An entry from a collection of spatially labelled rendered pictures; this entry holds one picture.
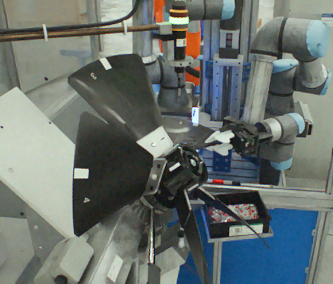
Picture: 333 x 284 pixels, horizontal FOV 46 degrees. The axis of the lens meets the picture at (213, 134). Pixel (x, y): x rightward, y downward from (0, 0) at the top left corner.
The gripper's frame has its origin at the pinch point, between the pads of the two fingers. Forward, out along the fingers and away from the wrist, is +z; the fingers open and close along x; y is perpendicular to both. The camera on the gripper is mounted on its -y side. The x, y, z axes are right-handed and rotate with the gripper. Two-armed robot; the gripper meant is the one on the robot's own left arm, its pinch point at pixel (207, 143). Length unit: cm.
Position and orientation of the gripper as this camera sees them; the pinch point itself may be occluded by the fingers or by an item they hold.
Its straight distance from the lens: 117.1
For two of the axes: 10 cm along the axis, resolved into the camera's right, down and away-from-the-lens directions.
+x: -0.9, 8.5, 5.2
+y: 5.3, 4.8, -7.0
